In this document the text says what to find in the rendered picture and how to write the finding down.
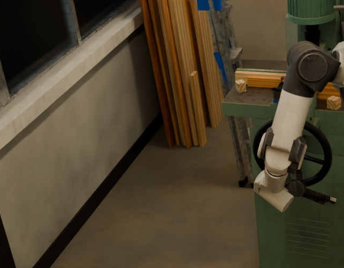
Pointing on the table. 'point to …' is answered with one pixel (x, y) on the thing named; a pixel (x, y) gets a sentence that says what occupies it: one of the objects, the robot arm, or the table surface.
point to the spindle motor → (311, 11)
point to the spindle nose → (312, 34)
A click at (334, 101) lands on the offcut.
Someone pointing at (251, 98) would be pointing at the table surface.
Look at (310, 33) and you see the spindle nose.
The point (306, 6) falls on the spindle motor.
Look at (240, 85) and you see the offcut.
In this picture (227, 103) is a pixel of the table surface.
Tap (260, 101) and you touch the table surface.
